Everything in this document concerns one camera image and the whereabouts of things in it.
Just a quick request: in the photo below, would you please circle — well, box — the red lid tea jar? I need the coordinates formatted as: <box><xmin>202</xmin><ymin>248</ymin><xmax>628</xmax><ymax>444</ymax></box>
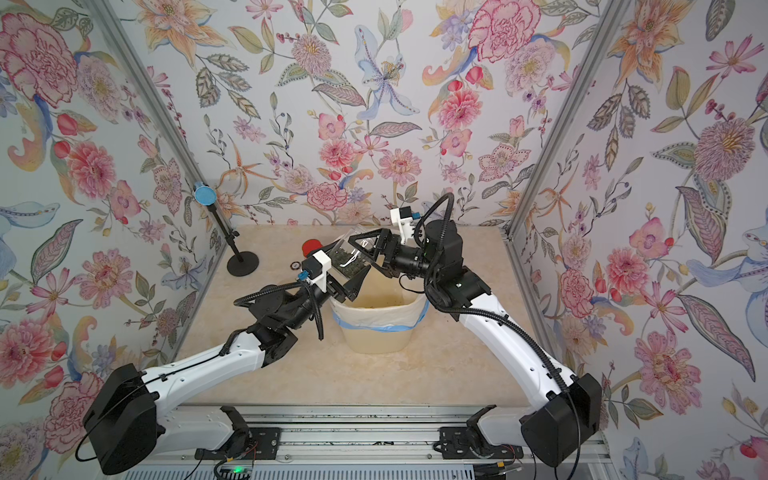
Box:
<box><xmin>302</xmin><ymin>239</ymin><xmax>323</xmax><ymax>258</ymax></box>

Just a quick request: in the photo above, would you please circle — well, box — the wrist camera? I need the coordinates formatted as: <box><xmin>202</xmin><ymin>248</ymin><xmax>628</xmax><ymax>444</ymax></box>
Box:
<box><xmin>297</xmin><ymin>249</ymin><xmax>332</xmax><ymax>293</ymax></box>
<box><xmin>390</xmin><ymin>206</ymin><xmax>420</xmax><ymax>244</ymax></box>

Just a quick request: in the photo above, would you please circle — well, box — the clear glass tea jar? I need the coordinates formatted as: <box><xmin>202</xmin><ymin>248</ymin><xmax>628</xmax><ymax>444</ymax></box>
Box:
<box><xmin>328</xmin><ymin>227</ymin><xmax>369</xmax><ymax>282</ymax></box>

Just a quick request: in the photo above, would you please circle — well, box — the black round-base stand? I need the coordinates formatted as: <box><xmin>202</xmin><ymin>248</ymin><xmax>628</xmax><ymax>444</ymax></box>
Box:
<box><xmin>193</xmin><ymin>182</ymin><xmax>260</xmax><ymax>277</ymax></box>

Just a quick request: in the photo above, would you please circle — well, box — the aluminium corner post left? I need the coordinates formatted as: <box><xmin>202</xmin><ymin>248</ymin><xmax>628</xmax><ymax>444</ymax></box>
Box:
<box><xmin>83</xmin><ymin>0</ymin><xmax>226</xmax><ymax>241</ymax></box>

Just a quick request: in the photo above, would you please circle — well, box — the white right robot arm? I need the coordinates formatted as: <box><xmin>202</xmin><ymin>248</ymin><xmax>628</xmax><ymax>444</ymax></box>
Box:
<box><xmin>346</xmin><ymin>193</ymin><xmax>602</xmax><ymax>469</ymax></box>

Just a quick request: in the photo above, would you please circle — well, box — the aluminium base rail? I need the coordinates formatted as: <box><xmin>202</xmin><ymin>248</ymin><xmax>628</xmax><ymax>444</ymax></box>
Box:
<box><xmin>95</xmin><ymin>386</ymin><xmax>619</xmax><ymax>480</ymax></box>

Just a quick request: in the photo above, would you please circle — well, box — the cream trash bin with liner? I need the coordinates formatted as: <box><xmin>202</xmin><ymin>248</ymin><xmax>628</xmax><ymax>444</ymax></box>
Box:
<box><xmin>331</xmin><ymin>269</ymin><xmax>429</xmax><ymax>355</ymax></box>

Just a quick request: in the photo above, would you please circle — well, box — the aluminium corner post right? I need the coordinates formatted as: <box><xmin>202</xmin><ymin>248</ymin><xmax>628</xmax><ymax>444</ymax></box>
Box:
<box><xmin>506</xmin><ymin>0</ymin><xmax>631</xmax><ymax>242</ymax></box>

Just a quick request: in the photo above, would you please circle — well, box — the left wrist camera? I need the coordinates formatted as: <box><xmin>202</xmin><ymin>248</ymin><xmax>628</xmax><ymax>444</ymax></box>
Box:
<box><xmin>297</xmin><ymin>249</ymin><xmax>332</xmax><ymax>293</ymax></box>

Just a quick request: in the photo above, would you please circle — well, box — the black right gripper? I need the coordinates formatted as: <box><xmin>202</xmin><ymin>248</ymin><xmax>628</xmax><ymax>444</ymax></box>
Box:
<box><xmin>356</xmin><ymin>236</ymin><xmax>449</xmax><ymax>290</ymax></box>

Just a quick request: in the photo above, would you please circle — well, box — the aluminium corner post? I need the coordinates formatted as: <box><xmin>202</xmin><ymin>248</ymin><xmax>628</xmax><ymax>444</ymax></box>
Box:
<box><xmin>506</xmin><ymin>0</ymin><xmax>631</xmax><ymax>242</ymax></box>
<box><xmin>83</xmin><ymin>0</ymin><xmax>226</xmax><ymax>241</ymax></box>

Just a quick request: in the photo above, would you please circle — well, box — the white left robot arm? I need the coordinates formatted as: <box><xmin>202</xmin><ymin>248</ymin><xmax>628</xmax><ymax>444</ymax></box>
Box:
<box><xmin>83</xmin><ymin>268</ymin><xmax>369</xmax><ymax>475</ymax></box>

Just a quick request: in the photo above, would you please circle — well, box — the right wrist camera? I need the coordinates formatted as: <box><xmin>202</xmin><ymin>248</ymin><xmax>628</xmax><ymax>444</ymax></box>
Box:
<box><xmin>390</xmin><ymin>206</ymin><xmax>420</xmax><ymax>244</ymax></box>

